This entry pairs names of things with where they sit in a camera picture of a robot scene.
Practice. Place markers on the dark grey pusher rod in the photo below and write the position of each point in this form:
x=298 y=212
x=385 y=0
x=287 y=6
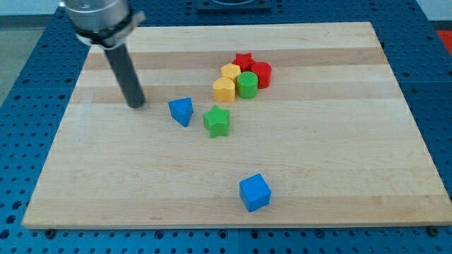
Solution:
x=125 y=73

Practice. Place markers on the blue triangle block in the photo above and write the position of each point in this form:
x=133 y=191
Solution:
x=181 y=110

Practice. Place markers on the green star block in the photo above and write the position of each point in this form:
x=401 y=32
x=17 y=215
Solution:
x=217 y=121

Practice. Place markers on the red star block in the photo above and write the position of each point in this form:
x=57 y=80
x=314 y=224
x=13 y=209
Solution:
x=245 y=61

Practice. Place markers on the yellow heart block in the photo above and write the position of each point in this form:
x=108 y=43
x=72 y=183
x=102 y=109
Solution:
x=224 y=90

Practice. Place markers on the yellow pentagon block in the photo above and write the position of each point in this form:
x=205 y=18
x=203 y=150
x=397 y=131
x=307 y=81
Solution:
x=231 y=71

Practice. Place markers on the green cylinder block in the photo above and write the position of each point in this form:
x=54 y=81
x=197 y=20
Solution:
x=247 y=85

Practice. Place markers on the red cylinder block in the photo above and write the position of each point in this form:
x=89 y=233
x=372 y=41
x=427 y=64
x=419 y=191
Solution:
x=263 y=70

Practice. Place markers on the blue cube block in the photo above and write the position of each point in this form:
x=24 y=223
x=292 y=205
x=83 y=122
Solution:
x=254 y=192

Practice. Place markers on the wooden board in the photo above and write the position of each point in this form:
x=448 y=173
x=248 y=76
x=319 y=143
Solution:
x=332 y=136

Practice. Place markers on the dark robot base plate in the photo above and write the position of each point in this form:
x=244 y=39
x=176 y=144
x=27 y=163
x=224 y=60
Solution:
x=232 y=5

